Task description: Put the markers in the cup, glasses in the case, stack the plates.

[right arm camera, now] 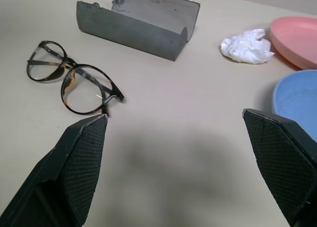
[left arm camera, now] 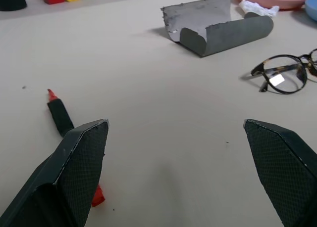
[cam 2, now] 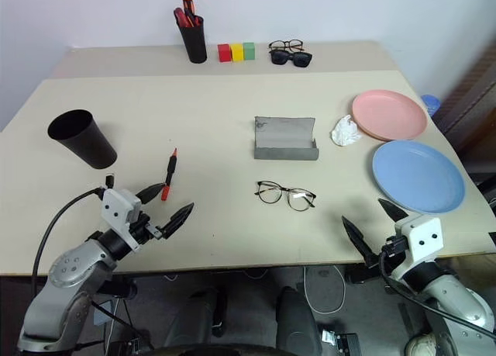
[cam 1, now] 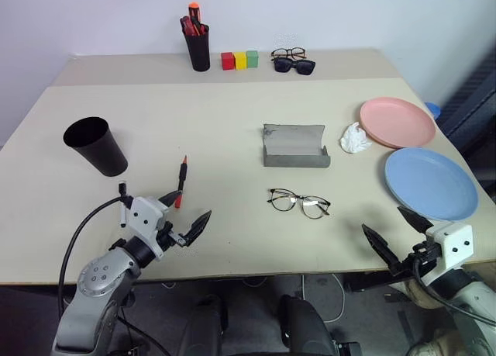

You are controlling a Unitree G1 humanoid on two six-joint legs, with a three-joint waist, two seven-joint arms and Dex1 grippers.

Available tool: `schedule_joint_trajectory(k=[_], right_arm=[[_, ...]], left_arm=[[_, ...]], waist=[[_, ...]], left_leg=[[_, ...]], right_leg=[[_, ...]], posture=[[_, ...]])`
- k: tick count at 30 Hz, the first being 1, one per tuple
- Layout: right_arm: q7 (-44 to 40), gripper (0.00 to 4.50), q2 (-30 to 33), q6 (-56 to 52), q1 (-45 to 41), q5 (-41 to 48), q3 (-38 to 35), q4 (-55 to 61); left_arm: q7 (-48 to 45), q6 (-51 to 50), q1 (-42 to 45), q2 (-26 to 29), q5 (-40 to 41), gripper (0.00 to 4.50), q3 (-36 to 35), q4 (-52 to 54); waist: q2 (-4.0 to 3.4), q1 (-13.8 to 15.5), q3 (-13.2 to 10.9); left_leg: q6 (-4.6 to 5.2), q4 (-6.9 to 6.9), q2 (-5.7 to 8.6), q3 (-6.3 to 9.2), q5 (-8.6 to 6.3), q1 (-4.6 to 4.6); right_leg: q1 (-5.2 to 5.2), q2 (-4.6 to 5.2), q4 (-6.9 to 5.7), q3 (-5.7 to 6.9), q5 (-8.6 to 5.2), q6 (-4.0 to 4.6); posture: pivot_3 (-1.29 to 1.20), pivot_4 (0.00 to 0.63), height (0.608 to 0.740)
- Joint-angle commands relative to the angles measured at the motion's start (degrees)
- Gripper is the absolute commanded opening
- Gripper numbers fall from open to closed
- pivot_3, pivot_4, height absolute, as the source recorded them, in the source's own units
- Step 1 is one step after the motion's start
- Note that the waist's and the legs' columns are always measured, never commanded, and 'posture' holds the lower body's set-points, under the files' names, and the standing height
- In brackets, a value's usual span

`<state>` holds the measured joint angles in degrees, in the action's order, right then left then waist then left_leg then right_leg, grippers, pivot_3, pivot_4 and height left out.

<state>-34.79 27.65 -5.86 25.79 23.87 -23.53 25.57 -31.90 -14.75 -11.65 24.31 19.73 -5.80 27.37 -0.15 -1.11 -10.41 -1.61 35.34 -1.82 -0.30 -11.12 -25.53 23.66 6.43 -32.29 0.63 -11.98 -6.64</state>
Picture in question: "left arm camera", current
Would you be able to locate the tortoiseshell round eyeglasses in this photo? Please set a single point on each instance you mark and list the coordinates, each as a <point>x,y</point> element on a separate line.
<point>284,73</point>

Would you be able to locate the red marker cap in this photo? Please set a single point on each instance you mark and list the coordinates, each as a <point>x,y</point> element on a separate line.
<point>98,197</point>

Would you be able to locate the red marker pen black body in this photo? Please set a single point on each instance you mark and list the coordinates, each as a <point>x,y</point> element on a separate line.
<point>59,114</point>

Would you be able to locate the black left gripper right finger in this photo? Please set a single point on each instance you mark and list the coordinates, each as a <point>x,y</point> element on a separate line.
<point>280,167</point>

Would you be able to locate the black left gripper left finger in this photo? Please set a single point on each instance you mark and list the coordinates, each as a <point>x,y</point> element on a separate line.
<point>74,167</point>

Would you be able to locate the white crumpled cloth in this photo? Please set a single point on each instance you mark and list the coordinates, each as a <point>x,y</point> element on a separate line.
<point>257,8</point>

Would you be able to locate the grey open glasses case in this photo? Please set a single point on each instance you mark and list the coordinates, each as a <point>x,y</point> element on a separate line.
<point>215,26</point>

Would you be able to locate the blue bowl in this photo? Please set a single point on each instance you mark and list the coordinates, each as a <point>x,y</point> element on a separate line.
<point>311,8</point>

